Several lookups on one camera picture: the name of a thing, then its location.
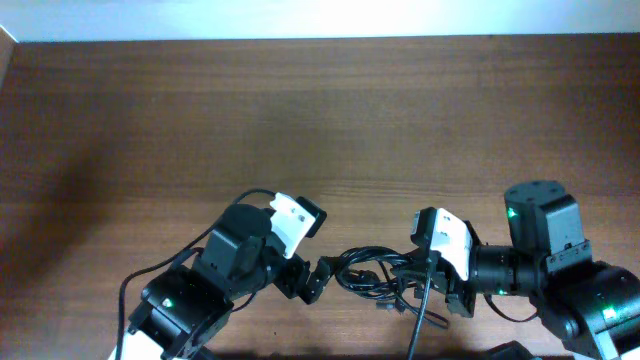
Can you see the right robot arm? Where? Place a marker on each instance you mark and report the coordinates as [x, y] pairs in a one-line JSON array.
[[591, 306]]

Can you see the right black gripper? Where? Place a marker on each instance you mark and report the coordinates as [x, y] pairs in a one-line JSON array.
[[451, 282]]

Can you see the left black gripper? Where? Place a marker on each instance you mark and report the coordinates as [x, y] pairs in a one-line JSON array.
[[291, 280]]

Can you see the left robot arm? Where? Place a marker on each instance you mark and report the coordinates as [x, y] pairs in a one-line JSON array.
[[243, 252]]

